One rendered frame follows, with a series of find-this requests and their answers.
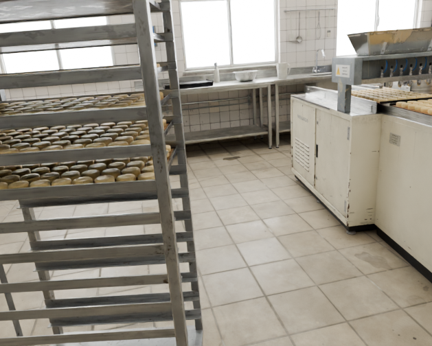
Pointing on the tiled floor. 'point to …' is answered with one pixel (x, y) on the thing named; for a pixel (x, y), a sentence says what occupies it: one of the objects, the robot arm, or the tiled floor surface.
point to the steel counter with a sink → (319, 80)
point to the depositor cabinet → (337, 158)
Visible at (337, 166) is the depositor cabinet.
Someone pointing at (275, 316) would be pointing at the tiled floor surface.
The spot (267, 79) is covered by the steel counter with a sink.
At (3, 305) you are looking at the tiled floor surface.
